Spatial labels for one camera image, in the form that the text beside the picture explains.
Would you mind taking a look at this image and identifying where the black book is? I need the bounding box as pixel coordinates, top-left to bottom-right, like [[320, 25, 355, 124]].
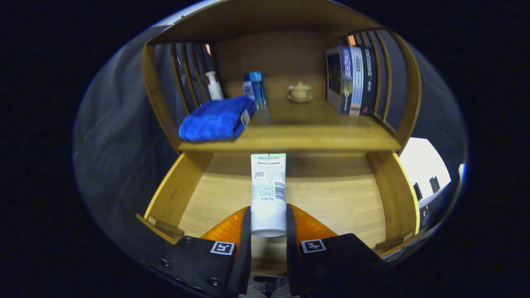
[[359, 45, 376, 116]]

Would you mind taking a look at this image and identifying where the beige lidded teacup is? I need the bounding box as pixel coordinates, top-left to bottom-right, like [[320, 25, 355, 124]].
[[289, 81, 312, 99]]

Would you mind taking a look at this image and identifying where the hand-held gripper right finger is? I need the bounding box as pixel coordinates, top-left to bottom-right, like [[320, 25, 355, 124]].
[[286, 204, 398, 298]]

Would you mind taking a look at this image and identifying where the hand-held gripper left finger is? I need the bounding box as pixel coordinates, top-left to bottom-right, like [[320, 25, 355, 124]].
[[139, 206, 252, 298]]

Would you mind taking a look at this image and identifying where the white and blue book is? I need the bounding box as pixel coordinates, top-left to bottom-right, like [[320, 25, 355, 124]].
[[350, 46, 365, 116]]

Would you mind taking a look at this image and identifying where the black backdrop cloth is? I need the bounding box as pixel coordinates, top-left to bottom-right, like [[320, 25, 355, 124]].
[[72, 17, 468, 265]]

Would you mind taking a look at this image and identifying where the blue folded towel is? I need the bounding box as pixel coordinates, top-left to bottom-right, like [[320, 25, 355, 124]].
[[178, 96, 256, 143]]

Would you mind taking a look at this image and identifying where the white side cabinet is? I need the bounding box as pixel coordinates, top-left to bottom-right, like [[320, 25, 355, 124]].
[[398, 137, 453, 209]]

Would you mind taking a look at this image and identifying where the light blue glass bottle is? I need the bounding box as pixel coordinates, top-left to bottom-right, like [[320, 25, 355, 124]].
[[249, 71, 267, 109]]

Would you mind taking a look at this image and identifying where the dark blue book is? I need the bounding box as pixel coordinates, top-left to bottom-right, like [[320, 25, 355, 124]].
[[325, 46, 354, 115]]

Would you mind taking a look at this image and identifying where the wooden drawer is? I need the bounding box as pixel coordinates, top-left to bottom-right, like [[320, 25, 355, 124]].
[[136, 150, 427, 278]]

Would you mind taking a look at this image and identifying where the wooden countertop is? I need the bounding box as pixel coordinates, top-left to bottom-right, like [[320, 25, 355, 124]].
[[178, 97, 402, 153]]

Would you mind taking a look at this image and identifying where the white pump bottle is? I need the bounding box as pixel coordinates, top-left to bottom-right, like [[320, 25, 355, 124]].
[[205, 70, 224, 101]]

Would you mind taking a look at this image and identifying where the white tube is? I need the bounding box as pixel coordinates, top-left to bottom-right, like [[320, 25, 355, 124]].
[[250, 153, 288, 238]]

